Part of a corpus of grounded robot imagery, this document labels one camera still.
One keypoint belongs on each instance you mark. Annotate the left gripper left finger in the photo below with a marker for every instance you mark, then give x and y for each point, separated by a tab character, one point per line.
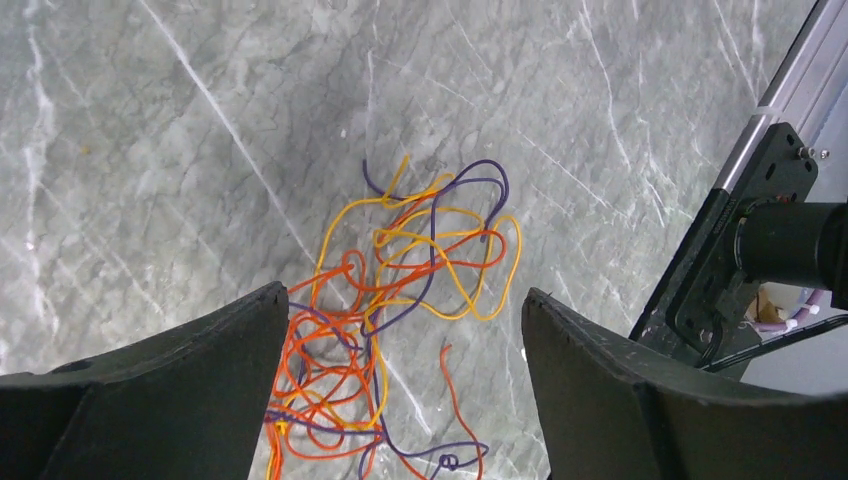
187	403

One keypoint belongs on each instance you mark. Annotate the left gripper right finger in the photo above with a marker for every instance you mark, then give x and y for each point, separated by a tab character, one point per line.
610	408

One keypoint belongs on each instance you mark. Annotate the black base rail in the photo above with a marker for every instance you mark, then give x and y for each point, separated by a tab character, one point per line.
758	255

